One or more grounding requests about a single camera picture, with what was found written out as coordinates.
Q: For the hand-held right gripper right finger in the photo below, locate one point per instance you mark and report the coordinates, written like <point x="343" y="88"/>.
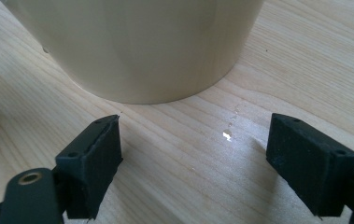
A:
<point x="311" y="168"/>

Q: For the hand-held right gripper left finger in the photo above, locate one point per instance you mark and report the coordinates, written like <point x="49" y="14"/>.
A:
<point x="87" y="168"/>

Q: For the beige paper cup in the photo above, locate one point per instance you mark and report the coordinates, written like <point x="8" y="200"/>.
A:
<point x="140" y="46"/>

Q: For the spilled liquid drops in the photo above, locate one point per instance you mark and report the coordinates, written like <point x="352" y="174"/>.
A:
<point x="226" y="135"/>

